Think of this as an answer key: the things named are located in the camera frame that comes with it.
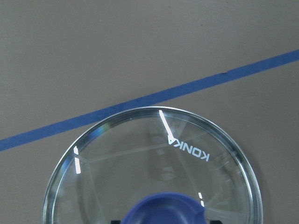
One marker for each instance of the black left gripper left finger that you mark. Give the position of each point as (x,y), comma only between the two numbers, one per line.
(115,222)

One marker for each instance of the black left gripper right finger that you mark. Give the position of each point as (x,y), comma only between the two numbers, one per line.
(213,221)

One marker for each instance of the glass pot lid blue knob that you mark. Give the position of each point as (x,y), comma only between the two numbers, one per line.
(153,165)

